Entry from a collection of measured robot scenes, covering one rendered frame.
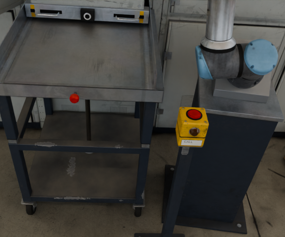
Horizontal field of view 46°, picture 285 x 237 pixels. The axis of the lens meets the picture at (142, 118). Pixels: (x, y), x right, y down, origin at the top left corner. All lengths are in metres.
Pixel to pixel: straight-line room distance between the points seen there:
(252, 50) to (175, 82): 0.89
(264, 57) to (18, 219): 1.38
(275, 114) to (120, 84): 0.60
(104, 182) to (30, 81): 0.72
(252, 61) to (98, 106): 1.19
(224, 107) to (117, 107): 0.94
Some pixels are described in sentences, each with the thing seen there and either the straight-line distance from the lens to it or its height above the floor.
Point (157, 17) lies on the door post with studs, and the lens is 1.81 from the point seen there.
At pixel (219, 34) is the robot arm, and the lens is 1.12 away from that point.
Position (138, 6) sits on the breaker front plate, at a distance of 1.57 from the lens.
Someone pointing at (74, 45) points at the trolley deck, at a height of 0.85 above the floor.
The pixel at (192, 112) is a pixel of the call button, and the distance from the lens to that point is 1.03.
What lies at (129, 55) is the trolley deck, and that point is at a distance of 1.37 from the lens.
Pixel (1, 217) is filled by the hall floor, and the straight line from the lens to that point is 1.92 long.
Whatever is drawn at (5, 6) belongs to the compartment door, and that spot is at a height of 0.85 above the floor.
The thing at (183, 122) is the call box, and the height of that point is 0.90.
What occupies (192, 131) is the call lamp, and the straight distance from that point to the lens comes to 1.01.
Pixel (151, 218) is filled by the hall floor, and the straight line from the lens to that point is 1.84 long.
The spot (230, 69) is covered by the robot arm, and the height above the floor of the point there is 0.96.
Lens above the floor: 1.55
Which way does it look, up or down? 41 degrees down
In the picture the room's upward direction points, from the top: 6 degrees clockwise
